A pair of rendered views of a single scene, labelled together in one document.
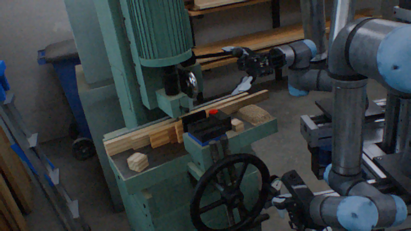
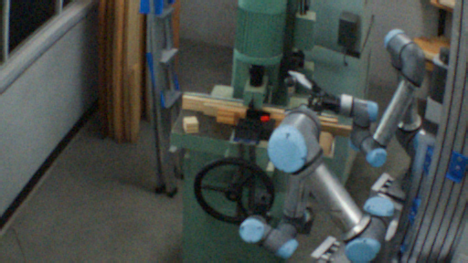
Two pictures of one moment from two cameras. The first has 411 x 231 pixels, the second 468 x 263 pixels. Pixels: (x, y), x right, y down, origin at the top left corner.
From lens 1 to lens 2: 1.96 m
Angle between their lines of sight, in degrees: 30
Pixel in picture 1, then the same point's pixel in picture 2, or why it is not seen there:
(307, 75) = (359, 133)
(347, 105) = not seen: hidden behind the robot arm
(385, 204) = (277, 238)
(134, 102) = (237, 72)
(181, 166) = (222, 149)
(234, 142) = (262, 152)
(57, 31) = not seen: outside the picture
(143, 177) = (186, 138)
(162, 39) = (248, 41)
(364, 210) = (250, 228)
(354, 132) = (292, 185)
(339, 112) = not seen: hidden behind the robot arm
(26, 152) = (154, 65)
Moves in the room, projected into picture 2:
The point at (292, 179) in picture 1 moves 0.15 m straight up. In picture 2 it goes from (260, 198) to (265, 161)
